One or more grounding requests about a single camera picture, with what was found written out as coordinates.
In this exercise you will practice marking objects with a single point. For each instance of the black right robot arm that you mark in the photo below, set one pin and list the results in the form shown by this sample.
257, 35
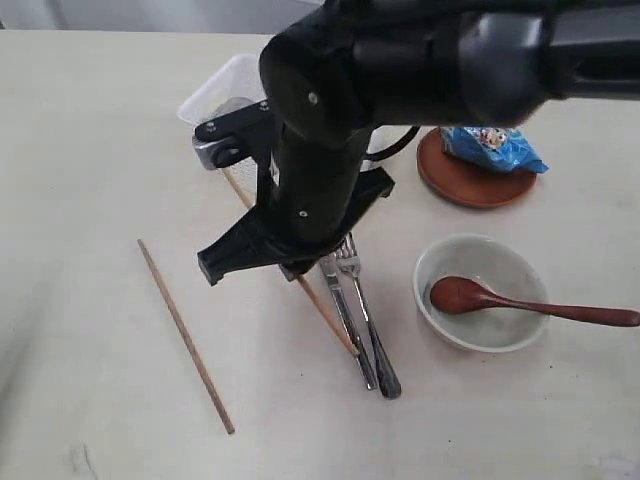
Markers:
350, 67

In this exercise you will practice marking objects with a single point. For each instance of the silver metal fork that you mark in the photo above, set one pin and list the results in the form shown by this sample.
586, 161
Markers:
349, 263

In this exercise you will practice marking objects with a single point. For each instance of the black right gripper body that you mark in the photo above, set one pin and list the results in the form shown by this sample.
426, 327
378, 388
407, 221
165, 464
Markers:
303, 209

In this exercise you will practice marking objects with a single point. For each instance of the silver metal table knife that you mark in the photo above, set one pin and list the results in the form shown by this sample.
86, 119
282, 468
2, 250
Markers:
329, 271

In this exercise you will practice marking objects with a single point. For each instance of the cream floral ceramic bowl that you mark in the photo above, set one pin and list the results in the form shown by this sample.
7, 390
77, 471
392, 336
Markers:
497, 268

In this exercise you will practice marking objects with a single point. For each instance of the wooden chopstick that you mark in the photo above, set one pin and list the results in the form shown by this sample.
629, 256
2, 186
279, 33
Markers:
329, 318
187, 340

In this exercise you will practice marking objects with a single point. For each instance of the clear glass cup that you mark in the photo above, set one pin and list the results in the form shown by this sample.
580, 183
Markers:
239, 107

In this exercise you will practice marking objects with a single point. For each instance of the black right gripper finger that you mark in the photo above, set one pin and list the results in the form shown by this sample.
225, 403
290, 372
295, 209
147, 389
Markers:
292, 271

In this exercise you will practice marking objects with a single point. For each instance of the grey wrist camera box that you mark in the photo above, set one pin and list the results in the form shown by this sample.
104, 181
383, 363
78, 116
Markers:
225, 141

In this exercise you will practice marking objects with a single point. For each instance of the white perforated plastic basket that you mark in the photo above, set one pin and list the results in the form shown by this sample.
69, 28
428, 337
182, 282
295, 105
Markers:
239, 76

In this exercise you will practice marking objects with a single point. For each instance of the brown round plate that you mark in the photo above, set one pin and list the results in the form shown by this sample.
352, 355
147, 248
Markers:
466, 184

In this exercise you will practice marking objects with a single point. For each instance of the blue snack bag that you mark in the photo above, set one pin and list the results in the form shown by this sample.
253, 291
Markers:
502, 150

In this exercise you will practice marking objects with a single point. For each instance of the brown wooden spoon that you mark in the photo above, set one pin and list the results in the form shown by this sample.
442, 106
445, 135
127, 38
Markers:
457, 295

